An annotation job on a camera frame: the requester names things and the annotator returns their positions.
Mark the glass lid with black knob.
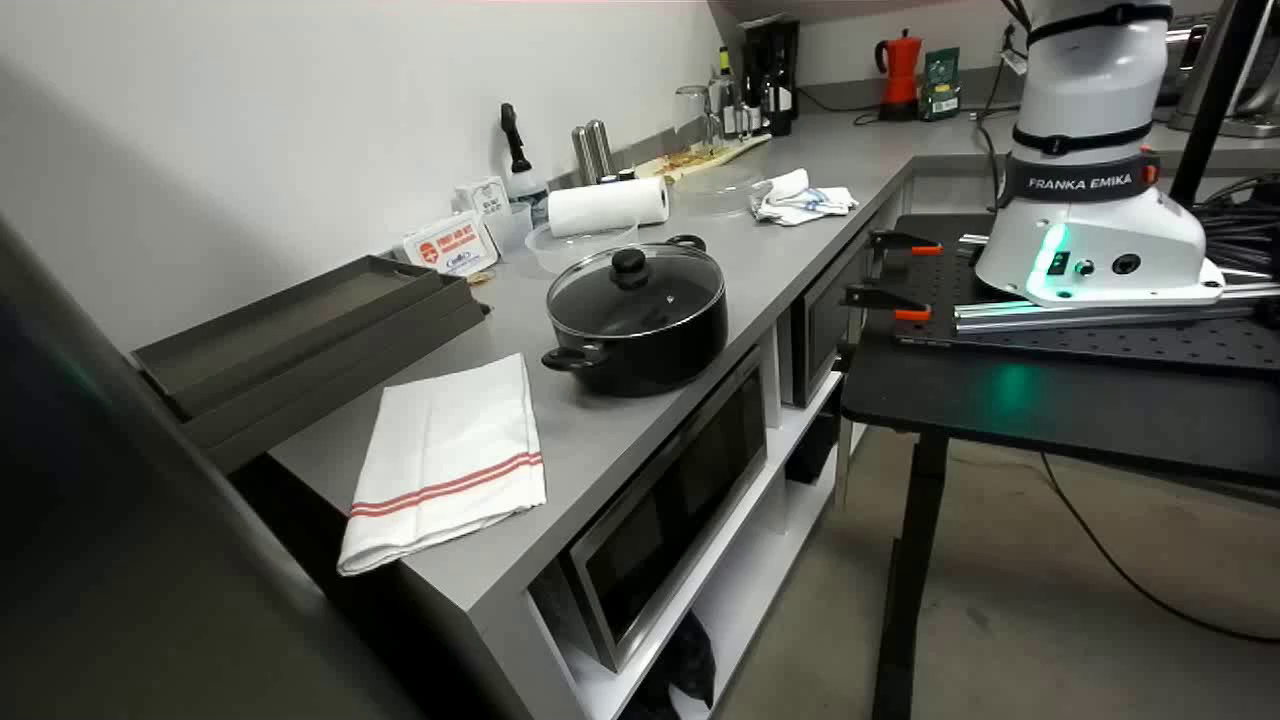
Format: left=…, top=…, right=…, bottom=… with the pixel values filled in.
left=548, top=246, right=723, bottom=340

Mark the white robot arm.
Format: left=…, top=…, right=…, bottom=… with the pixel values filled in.
left=978, top=0, right=1226, bottom=307

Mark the black cooking pot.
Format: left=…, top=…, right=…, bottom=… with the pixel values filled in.
left=541, top=236, right=730, bottom=395

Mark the red moka pot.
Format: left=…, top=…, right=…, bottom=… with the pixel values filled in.
left=873, top=29, right=919, bottom=122

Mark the paper towel roll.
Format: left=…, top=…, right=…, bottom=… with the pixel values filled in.
left=548, top=178, right=668, bottom=236

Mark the white red-striped kitchen towel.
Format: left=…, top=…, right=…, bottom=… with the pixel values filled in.
left=337, top=351, right=548, bottom=576

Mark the red and white card box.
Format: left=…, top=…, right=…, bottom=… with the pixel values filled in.
left=403, top=213, right=502, bottom=280

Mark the white blue-striped cloth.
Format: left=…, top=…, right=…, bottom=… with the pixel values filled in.
left=750, top=169, right=860, bottom=229

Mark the steel shaker left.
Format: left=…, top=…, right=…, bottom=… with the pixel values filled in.
left=573, top=123, right=600, bottom=186

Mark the steel shaker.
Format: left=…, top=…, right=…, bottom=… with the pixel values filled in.
left=588, top=122, right=618, bottom=186
left=573, top=123, right=600, bottom=186

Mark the steel shaker right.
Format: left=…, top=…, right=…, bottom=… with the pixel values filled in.
left=588, top=122, right=618, bottom=186

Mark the built-in microwave oven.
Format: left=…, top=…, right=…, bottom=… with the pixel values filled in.
left=569, top=351, right=770, bottom=668

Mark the black spray bottle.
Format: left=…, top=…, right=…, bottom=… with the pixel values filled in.
left=502, top=104, right=548, bottom=199

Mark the black coffee machine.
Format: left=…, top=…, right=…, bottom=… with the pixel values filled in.
left=743, top=17, right=799, bottom=138

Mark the dark grey tray box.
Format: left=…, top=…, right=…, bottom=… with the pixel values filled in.
left=136, top=257, right=489, bottom=471

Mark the green box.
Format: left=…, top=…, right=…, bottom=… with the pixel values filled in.
left=925, top=48, right=960, bottom=122

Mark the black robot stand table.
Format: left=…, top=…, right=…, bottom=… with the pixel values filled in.
left=841, top=236, right=1280, bottom=720

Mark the orange-handled clamp upper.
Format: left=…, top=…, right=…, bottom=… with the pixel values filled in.
left=873, top=229, right=948, bottom=257

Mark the orange-handled clamp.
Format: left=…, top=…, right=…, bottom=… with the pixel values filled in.
left=873, top=229, right=948, bottom=257
left=843, top=283, right=933, bottom=324

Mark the orange-handled clamp lower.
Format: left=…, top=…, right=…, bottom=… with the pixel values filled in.
left=843, top=283, right=933, bottom=324

